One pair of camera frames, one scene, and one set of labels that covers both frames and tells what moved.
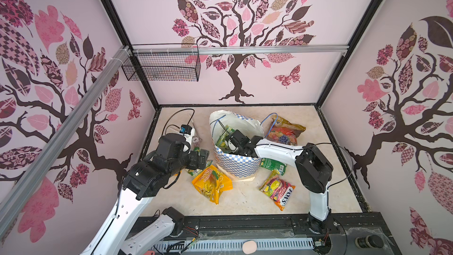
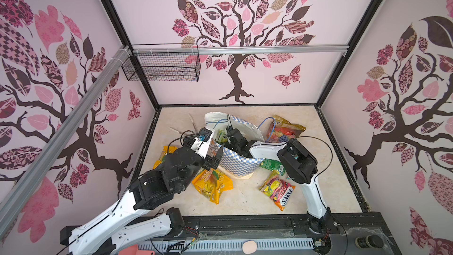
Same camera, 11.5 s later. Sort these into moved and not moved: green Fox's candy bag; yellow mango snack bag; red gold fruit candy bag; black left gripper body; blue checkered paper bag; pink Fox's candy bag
Moved: blue checkered paper bag; black left gripper body
Not moved: green Fox's candy bag; pink Fox's candy bag; yellow mango snack bag; red gold fruit candy bag
